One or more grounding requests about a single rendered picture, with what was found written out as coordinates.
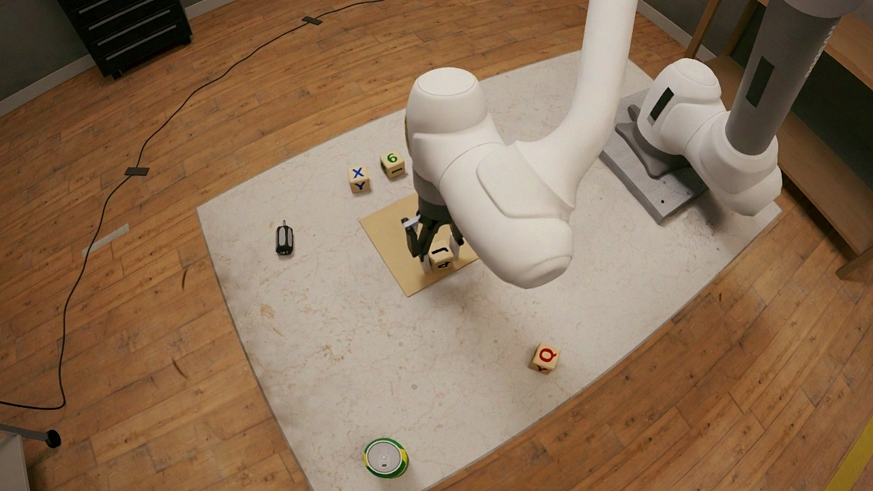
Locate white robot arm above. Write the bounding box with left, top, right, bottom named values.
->
left=405, top=0, right=873, bottom=289

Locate green drink can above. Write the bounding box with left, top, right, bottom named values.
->
left=364, top=438, right=409, bottom=479

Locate tan flat mat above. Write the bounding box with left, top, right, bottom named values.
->
left=359, top=192, right=479, bottom=297

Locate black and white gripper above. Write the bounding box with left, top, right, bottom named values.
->
left=401, top=195, right=464, bottom=272

